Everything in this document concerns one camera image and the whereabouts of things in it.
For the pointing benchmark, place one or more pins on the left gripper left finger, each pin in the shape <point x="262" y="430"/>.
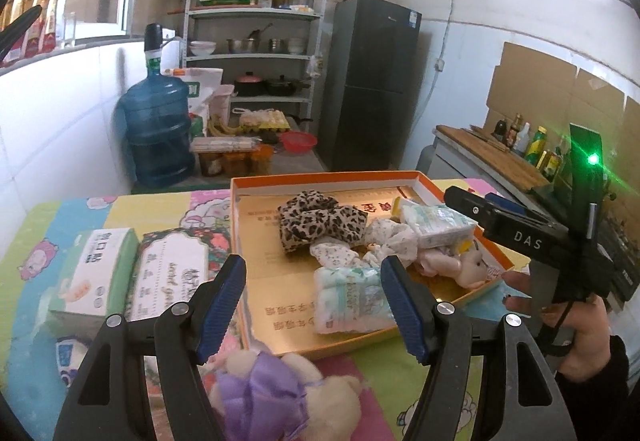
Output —
<point x="108" y="399"/>

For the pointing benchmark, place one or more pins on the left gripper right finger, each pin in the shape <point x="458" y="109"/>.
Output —
<point x="519" y="398"/>

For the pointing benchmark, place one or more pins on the cream bear purple dress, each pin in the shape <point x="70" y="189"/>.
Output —
<point x="263" y="397"/>

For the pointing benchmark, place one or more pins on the small tissue pack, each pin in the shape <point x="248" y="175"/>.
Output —
<point x="436" y="225"/>

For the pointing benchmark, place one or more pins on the green tissue pack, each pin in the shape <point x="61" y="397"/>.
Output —
<point x="350" y="300"/>

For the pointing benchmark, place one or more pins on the white floral scrunchie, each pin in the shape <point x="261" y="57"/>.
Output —
<point x="382" y="238"/>

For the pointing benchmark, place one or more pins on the leopard print scrunchie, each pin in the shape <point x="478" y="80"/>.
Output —
<point x="312" y="215"/>

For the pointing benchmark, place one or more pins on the right hand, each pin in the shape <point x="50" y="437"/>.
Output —
<point x="591" y="350"/>

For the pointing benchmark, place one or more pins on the colourful cartoon table cloth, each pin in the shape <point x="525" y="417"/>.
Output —
<point x="30" y="381"/>

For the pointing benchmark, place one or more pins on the green white tissue box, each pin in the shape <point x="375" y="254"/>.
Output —
<point x="93" y="282"/>

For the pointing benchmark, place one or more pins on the wooden cutting board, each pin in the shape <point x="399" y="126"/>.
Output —
<point x="496" y="157"/>

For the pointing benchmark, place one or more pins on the pink plush toy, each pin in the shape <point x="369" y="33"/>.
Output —
<point x="468" y="270"/>

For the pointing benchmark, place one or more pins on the floral white tissue box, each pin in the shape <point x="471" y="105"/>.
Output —
<point x="169" y="268"/>

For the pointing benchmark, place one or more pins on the orange gold shallow box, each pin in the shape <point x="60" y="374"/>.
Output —
<point x="277" y="311"/>

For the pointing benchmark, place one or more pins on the blue water jug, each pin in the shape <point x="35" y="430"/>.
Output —
<point x="157" y="121"/>

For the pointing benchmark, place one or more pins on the black refrigerator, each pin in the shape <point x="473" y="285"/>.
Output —
<point x="366" y="97"/>

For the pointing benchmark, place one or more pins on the egg tray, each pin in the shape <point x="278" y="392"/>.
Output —
<point x="263" y="119"/>

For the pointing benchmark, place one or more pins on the red plastic basket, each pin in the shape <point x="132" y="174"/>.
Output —
<point x="298" y="142"/>

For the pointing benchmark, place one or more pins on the white green rice bag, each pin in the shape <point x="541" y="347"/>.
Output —
<point x="202" y="83"/>

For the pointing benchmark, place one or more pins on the grey metal shelf rack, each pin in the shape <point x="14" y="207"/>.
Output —
<point x="260" y="39"/>

